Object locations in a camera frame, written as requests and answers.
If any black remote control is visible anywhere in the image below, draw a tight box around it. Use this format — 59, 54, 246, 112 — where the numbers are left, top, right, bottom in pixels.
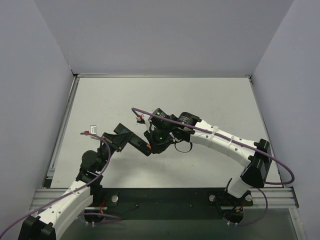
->
113, 123, 152, 157

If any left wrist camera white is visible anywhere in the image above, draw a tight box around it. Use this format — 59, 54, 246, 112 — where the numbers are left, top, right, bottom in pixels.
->
83, 125, 98, 137

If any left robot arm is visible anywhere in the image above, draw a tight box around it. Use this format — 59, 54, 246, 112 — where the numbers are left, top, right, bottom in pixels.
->
18, 132, 133, 240

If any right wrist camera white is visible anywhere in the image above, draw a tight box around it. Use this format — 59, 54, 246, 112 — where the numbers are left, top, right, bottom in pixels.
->
136, 114, 153, 133

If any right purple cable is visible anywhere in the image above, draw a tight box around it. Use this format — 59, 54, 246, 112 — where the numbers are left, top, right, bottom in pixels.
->
131, 107, 296, 227

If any purple cable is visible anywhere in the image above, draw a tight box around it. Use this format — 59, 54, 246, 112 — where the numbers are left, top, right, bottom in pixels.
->
3, 132, 123, 235
131, 107, 296, 227

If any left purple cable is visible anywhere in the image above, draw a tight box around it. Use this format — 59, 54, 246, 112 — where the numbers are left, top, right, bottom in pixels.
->
3, 132, 123, 235

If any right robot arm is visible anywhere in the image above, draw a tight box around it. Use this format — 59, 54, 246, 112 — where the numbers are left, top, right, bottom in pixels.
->
137, 108, 272, 199

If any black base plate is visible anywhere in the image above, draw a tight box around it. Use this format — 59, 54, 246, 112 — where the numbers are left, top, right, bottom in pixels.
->
84, 201, 245, 224

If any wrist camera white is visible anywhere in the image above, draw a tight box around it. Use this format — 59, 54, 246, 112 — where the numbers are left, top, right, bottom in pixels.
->
136, 114, 153, 133
83, 125, 98, 137

